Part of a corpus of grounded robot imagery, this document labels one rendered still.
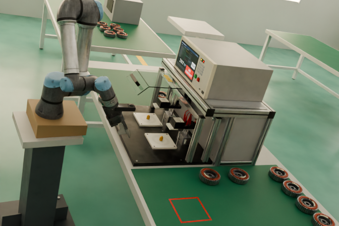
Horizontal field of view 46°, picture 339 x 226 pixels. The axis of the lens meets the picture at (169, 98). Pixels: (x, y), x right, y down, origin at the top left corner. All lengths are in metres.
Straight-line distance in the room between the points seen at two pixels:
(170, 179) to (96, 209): 0.99
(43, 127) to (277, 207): 1.28
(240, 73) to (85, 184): 1.55
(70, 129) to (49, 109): 0.16
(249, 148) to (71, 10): 1.24
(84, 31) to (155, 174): 0.84
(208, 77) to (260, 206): 0.71
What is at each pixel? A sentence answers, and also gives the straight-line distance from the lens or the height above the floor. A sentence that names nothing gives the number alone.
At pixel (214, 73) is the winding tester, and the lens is 2.10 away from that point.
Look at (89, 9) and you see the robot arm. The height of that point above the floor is 1.42.
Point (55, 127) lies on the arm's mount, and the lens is 2.20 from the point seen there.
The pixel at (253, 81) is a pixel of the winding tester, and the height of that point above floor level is 1.24.
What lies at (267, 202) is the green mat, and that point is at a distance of 2.19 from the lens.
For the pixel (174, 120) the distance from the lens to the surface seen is 2.27.
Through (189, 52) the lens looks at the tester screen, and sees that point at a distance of 2.33.
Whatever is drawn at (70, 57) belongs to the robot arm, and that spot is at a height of 1.21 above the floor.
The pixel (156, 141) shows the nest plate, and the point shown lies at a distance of 2.30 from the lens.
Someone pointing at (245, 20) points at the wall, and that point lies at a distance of 8.07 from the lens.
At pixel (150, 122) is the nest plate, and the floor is 0.78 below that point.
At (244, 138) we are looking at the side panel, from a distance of 2.30.
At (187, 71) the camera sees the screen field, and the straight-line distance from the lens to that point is 2.32.
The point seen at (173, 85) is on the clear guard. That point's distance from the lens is 2.35.
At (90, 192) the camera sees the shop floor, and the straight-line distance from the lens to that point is 3.07.
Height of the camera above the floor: 1.95
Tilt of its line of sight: 24 degrees down
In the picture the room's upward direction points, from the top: 15 degrees clockwise
